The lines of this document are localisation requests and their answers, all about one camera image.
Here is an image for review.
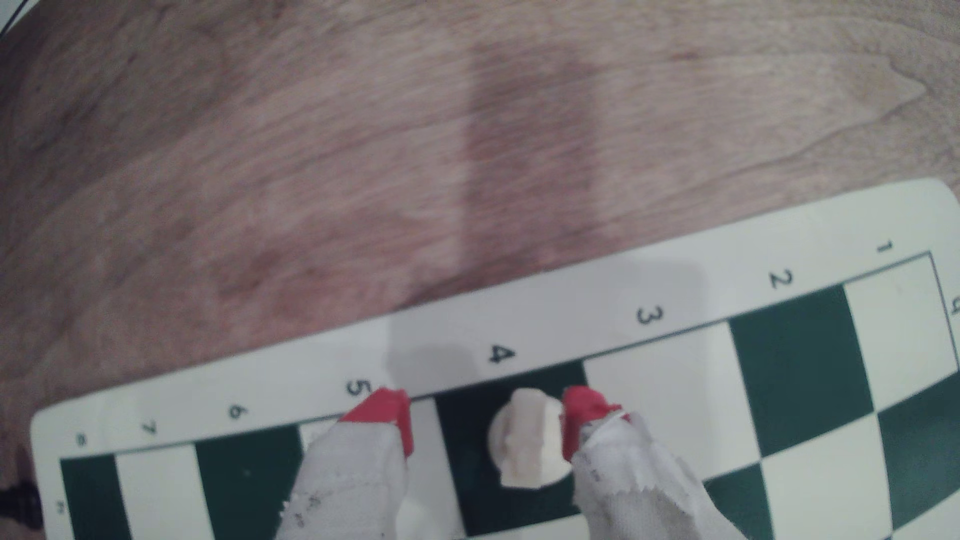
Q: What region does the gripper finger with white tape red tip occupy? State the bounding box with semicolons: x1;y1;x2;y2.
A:
561;386;751;540
273;387;415;540

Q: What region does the white chess rook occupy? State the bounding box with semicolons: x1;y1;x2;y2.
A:
487;387;573;490

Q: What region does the green white chessboard mat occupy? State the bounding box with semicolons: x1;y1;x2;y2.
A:
30;177;960;540

